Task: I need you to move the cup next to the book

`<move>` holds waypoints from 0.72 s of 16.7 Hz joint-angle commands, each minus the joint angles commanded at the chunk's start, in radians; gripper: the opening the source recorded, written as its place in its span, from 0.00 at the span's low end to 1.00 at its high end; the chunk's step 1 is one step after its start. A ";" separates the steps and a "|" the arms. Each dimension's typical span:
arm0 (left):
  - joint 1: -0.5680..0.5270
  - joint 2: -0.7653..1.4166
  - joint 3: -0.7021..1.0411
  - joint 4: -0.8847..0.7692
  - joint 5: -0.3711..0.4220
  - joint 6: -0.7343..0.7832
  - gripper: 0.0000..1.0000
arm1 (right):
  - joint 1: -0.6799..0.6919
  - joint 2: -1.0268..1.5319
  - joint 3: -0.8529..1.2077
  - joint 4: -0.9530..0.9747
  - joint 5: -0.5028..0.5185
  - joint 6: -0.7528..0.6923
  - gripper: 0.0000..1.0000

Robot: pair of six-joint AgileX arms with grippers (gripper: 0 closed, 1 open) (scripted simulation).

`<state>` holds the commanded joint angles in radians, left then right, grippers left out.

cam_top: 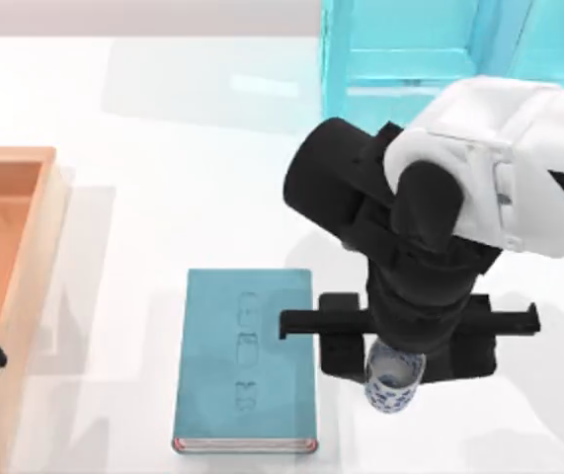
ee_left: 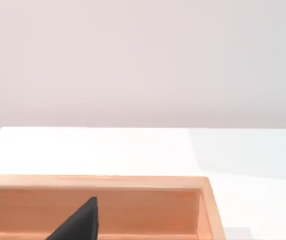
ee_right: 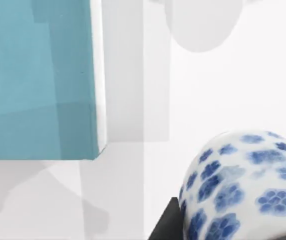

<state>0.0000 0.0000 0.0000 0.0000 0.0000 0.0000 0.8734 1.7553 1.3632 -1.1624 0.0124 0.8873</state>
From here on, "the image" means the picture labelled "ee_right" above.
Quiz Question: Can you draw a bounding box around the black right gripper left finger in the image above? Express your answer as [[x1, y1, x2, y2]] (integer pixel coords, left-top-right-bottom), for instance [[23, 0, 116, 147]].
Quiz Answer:
[[147, 196, 192, 240]]

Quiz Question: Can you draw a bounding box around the white and blue flowered cup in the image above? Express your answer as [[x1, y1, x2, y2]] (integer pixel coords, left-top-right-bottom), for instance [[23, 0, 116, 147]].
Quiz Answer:
[[179, 129, 286, 240]]

